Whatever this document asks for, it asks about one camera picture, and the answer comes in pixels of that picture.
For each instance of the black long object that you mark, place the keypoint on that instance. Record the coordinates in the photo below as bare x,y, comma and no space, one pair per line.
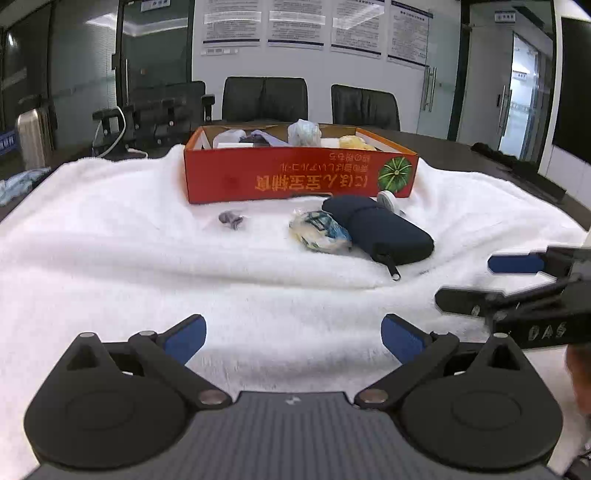
517,168

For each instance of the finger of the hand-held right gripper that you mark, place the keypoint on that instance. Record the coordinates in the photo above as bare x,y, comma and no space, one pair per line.
461,302
515,264

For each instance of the bright glass door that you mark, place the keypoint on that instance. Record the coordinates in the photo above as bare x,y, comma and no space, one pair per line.
526,101

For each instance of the clear plastic bag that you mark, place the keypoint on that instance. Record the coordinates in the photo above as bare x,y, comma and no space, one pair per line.
304,131

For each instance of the dark blue zipper pouch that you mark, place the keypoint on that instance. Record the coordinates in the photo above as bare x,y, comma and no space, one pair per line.
383,230

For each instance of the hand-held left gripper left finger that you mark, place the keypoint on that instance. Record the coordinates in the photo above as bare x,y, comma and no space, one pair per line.
187,334

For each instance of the dark glass door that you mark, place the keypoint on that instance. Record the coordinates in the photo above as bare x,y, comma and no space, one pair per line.
157,46

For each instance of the plastic wrapped snack packet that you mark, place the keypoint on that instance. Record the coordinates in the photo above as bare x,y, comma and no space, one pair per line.
318,230

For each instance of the white wrapped packet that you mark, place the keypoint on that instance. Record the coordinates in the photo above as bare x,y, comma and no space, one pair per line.
231,138

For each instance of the small white wall label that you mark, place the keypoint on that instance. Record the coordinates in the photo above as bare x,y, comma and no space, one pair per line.
219,51

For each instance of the white towel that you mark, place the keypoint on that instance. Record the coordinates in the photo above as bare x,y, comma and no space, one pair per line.
138,258

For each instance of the black leather office chair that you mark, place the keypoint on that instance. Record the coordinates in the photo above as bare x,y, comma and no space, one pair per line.
263,99
364,108

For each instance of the purple cloth item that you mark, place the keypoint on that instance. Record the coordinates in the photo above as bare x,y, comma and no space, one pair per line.
263,138

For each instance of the stainless steel thermos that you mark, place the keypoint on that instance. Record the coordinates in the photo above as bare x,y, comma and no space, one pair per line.
34,138

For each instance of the dark grey office chair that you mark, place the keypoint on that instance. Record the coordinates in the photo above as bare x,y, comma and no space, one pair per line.
171,101

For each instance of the light blue cloth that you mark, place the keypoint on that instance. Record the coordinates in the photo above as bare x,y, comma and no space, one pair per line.
18,184

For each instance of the small purple item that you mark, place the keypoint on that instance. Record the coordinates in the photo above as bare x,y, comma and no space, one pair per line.
231,219

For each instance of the white and orange plush toy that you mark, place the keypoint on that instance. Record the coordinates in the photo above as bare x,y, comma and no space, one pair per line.
355,143

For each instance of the orange cardboard box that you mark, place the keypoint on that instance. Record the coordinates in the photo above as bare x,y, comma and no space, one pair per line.
277,170

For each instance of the dark wooden desktop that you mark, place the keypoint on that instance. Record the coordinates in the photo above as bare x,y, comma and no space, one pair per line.
443,145

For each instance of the person's right hand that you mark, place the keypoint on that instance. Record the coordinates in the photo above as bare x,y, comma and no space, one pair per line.
581,378

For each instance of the white wall poster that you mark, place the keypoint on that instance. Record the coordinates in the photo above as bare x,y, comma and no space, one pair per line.
233,21
358,27
408,32
295,23

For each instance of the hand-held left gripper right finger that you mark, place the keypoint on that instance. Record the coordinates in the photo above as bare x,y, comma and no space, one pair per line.
401,339

